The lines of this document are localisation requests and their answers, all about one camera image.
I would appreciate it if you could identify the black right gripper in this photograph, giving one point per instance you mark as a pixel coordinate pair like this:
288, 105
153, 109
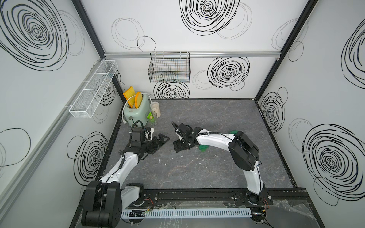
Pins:
177, 146

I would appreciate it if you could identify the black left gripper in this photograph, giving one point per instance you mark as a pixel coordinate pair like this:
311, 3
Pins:
158, 145

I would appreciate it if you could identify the green long lego brick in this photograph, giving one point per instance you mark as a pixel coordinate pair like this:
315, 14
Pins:
203, 148

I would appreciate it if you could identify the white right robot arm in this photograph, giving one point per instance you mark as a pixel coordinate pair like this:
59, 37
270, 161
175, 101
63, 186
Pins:
244, 152

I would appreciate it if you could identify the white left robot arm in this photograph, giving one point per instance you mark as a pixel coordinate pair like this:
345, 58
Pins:
104, 199

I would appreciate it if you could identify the clear drinking glass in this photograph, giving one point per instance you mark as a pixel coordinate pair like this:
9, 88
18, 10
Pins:
154, 122

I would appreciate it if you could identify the green snack packet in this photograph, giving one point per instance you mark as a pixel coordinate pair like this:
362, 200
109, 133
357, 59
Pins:
150, 116

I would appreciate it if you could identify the clear spice jar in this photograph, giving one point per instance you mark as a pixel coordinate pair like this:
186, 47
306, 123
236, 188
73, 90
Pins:
155, 107

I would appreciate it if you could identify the mint green toaster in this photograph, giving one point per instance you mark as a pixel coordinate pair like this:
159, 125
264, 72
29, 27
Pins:
131, 115

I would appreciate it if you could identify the right toy bread slice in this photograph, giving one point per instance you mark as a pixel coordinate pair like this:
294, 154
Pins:
138, 99

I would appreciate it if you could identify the toy bread slice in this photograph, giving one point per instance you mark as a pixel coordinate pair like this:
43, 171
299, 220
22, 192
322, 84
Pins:
129, 95
138, 99

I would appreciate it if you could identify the left toy bread slice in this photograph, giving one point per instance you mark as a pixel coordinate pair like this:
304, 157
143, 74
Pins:
129, 95

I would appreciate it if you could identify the black wire basket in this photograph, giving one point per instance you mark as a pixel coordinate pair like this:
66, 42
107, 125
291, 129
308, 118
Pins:
169, 65

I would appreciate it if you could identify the white mesh wall shelf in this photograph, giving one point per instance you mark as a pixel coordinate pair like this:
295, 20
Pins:
95, 88

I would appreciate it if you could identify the white slotted cable duct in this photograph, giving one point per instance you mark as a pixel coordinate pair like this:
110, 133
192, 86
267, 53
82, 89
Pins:
188, 213

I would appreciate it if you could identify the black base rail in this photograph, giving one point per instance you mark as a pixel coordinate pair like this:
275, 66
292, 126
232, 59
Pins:
234, 196

